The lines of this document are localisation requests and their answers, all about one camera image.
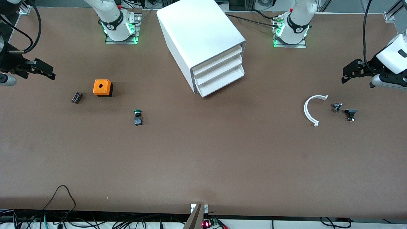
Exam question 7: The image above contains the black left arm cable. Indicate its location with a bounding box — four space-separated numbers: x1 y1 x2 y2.
362 0 374 72

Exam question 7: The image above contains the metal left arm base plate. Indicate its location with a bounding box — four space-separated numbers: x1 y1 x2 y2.
272 14 307 49

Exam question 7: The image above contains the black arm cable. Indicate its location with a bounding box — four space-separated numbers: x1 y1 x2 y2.
0 0 42 54
362 0 374 72

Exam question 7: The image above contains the small black bracket part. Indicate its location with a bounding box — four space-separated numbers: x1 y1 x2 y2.
344 108 359 122

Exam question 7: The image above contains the black curled cable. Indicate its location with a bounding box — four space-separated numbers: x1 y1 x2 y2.
319 217 352 229

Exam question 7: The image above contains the aluminium frame profile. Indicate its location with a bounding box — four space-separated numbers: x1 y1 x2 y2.
18 3 33 16
383 0 407 23

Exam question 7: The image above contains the white drawer cabinet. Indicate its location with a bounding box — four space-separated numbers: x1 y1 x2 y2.
156 0 247 98

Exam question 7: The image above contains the black cable on table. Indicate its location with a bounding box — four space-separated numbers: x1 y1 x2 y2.
223 10 284 27

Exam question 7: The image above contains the orange box with hole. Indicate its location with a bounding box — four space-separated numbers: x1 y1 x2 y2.
93 79 114 98

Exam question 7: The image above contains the white deep drawer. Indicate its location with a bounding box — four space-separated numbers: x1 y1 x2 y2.
197 65 245 98

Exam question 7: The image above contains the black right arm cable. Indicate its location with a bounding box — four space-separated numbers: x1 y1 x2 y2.
0 0 42 54

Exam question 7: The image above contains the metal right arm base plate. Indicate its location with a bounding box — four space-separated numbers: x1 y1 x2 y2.
105 12 142 45

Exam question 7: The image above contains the white curved plastic arc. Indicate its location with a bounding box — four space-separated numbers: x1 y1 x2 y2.
303 94 329 127

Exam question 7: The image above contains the circuit board with red light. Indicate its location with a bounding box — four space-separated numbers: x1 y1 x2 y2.
202 218 229 229

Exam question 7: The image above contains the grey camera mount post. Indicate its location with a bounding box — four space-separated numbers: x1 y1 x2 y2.
182 204 209 229

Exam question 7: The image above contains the black looped cable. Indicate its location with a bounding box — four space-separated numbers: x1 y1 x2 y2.
42 185 77 220

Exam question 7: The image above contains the white thin drawer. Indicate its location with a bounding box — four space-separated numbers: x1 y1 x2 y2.
194 55 244 86
192 45 243 76

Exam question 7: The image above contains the green push button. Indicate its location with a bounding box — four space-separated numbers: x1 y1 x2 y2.
133 109 144 126

